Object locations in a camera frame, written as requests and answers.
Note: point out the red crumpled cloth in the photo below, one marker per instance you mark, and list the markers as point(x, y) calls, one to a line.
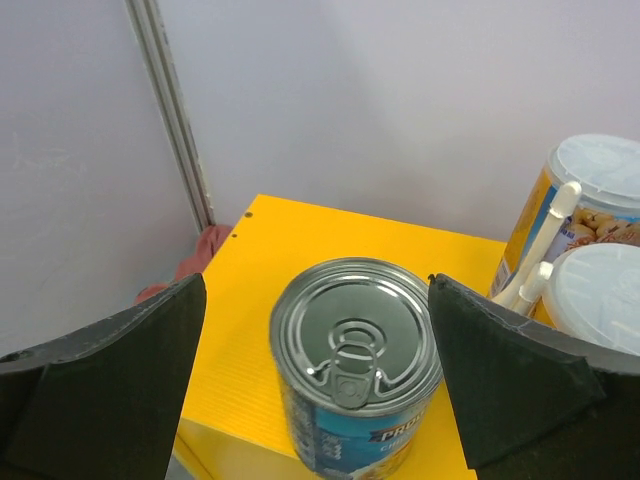
point(208, 244)

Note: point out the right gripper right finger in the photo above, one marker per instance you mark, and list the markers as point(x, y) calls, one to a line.
point(529, 401)

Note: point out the yellow wooden box counter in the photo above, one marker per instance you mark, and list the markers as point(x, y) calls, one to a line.
point(233, 424)

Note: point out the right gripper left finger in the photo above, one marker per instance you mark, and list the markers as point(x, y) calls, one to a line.
point(103, 402)

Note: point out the orange snack can with spoon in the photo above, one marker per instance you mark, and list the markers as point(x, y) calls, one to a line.
point(590, 293)

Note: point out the tall snack can with spoon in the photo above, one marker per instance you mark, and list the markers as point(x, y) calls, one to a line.
point(607, 168)

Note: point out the left aluminium corner post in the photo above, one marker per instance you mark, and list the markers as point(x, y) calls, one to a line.
point(151, 34)

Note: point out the blue soup can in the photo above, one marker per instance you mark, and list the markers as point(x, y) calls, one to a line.
point(358, 365)

